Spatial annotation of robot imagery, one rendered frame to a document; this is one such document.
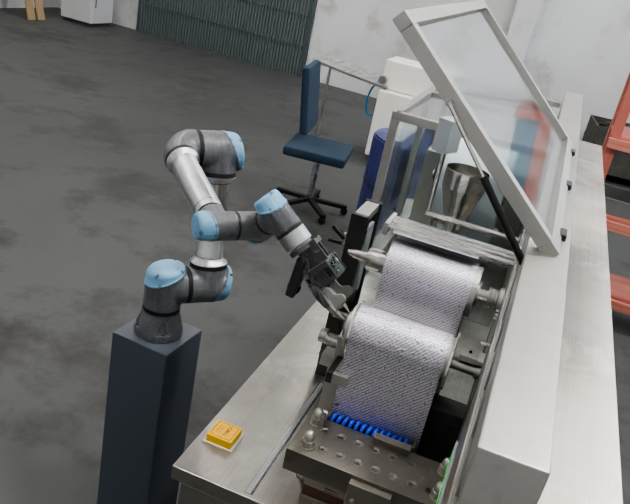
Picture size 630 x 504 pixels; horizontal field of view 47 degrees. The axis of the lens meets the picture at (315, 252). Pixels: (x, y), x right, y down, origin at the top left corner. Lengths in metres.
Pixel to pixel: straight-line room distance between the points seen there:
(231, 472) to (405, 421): 0.45
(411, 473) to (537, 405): 0.87
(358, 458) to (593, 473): 0.67
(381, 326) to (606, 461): 0.67
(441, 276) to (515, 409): 1.03
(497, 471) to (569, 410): 0.57
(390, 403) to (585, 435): 0.62
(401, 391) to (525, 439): 0.95
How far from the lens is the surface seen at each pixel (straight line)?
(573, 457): 1.31
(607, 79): 10.54
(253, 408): 2.09
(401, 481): 1.77
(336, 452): 1.79
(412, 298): 1.97
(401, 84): 7.68
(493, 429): 0.89
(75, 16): 12.85
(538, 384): 1.02
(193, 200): 1.92
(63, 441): 3.33
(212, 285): 2.27
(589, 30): 10.52
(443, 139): 2.18
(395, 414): 1.86
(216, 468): 1.88
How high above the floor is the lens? 2.14
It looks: 24 degrees down
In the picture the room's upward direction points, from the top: 12 degrees clockwise
